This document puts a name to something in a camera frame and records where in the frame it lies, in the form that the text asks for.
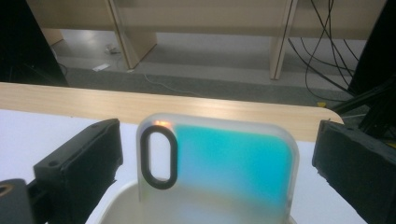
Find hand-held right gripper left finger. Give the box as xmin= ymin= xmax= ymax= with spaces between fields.
xmin=33 ymin=118 xmax=124 ymax=224

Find iridescent phone case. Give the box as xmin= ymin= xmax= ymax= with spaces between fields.
xmin=135 ymin=113 xmax=301 ymax=224

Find white foam board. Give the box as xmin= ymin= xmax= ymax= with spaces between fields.
xmin=0 ymin=108 xmax=368 ymax=224

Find light wooden shelf unit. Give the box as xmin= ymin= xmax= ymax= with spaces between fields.
xmin=26 ymin=0 xmax=389 ymax=81

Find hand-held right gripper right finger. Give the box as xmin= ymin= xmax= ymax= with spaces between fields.
xmin=312 ymin=119 xmax=396 ymax=224

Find dark curtain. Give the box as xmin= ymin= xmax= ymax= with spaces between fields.
xmin=346 ymin=0 xmax=396 ymax=97
xmin=0 ymin=0 xmax=69 ymax=88

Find white paper scrap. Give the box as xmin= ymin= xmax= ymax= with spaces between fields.
xmin=92 ymin=63 xmax=111 ymax=73

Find white plastic bin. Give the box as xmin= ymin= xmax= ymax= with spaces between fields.
xmin=99 ymin=179 xmax=298 ymax=224

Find white floor cable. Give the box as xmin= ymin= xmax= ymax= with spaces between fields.
xmin=143 ymin=73 xmax=200 ymax=96

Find light wooden table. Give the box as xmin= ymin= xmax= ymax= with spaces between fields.
xmin=0 ymin=81 xmax=344 ymax=144

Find black metal stand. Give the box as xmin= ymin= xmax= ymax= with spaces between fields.
xmin=331 ymin=74 xmax=396 ymax=147

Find bundle of black cables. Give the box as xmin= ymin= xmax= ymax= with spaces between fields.
xmin=288 ymin=0 xmax=362 ymax=104

